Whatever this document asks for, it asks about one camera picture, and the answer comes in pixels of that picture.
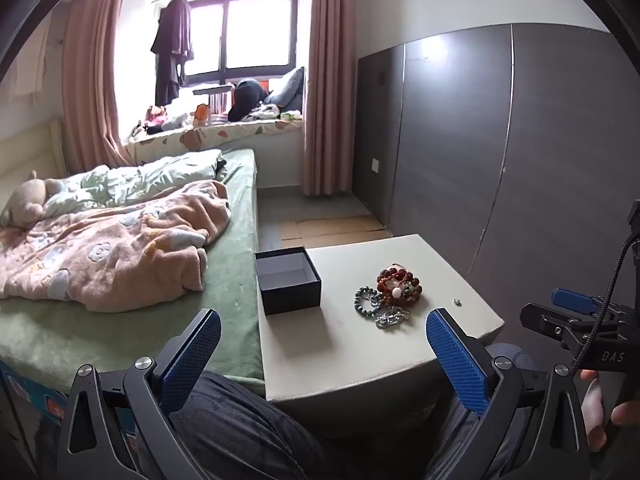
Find pile of toys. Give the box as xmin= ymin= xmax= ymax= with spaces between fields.
xmin=131 ymin=105 xmax=191 ymax=137

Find beige plush toy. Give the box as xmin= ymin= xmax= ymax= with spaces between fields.
xmin=0 ymin=170 xmax=66 ymax=228

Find black braided cable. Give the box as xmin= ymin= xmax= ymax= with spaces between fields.
xmin=570 ymin=232 xmax=640 ymax=370

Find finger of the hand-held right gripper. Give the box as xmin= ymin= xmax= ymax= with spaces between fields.
xmin=520 ymin=303 xmax=601 ymax=350
xmin=551 ymin=288 xmax=626 ymax=318

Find pink curtain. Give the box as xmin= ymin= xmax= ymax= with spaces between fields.
xmin=60 ymin=0 xmax=132 ymax=173
xmin=299 ymin=0 xmax=358 ymax=197

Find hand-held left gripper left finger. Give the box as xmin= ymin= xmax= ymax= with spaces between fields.
xmin=56 ymin=308 xmax=222 ymax=480

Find hanging dark clothing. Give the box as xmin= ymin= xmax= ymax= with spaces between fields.
xmin=151 ymin=0 xmax=195 ymax=106

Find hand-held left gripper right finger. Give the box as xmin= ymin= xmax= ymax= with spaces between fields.
xmin=426 ymin=308 xmax=596 ymax=480

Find flattened cardboard sheet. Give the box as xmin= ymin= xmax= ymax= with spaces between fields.
xmin=277 ymin=215 xmax=392 ymax=250

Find green stone bead bracelet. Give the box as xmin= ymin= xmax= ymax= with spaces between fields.
xmin=354 ymin=287 xmax=382 ymax=317

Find black bag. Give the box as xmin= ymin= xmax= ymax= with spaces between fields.
xmin=227 ymin=78 xmax=268 ymax=122

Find window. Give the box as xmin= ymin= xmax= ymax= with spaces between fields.
xmin=115 ymin=0 xmax=301 ymax=88

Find person's right hand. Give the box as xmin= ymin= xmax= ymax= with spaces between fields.
xmin=580 ymin=369 xmax=640 ymax=453

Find pink fleece blanket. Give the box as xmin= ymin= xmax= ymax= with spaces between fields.
xmin=0 ymin=180 xmax=232 ymax=302

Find black jewelry box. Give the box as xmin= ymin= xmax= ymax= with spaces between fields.
xmin=254 ymin=246 xmax=322 ymax=316

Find dark grey wardrobe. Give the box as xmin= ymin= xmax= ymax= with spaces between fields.
xmin=352 ymin=22 xmax=640 ymax=361

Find grey pillow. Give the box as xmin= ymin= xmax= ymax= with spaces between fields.
xmin=262 ymin=66 xmax=306 ymax=113

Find blue braided bracelet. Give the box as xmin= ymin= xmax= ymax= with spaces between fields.
xmin=375 ymin=306 xmax=411 ymax=330

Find person's left leg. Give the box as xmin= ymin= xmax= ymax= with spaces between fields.
xmin=135 ymin=370 xmax=331 ymax=480

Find small folding table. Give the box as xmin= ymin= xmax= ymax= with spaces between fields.
xmin=192 ymin=85 xmax=235 ymax=118

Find white bedside table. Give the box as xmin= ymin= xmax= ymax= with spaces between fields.
xmin=257 ymin=233 xmax=505 ymax=403

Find light green quilt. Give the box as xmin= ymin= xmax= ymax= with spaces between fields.
xmin=42 ymin=149 xmax=226 ymax=218

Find brown seed bead bracelet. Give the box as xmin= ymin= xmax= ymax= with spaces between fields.
xmin=376 ymin=263 xmax=425 ymax=307

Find patterned window seat cushion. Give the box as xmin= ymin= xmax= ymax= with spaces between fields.
xmin=124 ymin=119 xmax=305 ymax=165

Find bed with green sheet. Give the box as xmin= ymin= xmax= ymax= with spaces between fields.
xmin=0 ymin=147 xmax=266 ymax=396

